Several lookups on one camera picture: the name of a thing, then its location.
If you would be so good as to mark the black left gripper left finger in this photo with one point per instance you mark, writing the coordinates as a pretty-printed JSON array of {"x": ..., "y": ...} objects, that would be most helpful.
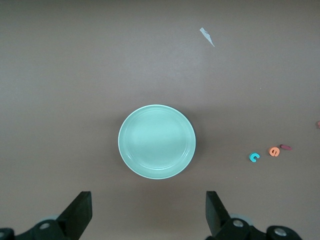
[{"x": 75, "y": 217}]

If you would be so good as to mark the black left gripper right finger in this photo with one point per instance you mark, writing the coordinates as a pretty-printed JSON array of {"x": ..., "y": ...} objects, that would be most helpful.
[{"x": 216, "y": 218}]

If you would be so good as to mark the teal foam letter c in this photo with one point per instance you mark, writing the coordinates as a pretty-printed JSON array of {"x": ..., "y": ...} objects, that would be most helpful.
[{"x": 251, "y": 157}]

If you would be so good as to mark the orange foam letter e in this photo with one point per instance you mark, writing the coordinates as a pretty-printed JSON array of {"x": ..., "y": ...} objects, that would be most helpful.
[{"x": 271, "y": 151}]

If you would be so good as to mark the maroon foam letter l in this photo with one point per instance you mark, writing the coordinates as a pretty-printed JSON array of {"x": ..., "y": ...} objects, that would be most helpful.
[{"x": 285, "y": 147}]

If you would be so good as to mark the green round plate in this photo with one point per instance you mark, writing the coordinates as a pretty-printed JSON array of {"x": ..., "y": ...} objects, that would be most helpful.
[{"x": 157, "y": 142}]

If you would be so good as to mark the salmon pink foam letter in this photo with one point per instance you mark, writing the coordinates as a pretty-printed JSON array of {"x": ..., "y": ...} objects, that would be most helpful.
[{"x": 318, "y": 124}]

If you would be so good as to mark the brown table cover sheet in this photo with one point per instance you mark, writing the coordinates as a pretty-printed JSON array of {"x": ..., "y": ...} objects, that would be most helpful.
[{"x": 75, "y": 62}]

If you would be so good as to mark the white paper scrap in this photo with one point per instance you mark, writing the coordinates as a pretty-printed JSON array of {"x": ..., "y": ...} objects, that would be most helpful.
[{"x": 207, "y": 36}]

